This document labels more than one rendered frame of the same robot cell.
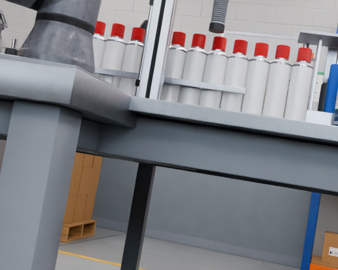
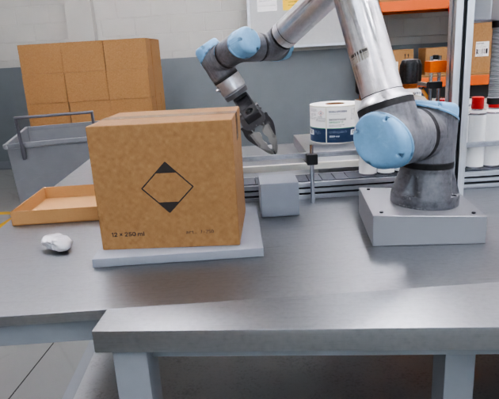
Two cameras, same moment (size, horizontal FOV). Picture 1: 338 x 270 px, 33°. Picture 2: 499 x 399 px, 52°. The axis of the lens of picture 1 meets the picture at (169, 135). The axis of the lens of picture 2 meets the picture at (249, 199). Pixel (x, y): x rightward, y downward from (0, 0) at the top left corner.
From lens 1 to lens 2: 1.00 m
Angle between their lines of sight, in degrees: 23
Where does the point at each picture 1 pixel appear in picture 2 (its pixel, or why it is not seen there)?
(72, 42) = (451, 182)
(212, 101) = (481, 154)
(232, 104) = (497, 153)
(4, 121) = not seen: outside the picture
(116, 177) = not seen: hidden behind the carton
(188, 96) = not seen: hidden behind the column
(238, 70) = not seen: outside the picture
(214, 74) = (481, 131)
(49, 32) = (435, 181)
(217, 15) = (497, 91)
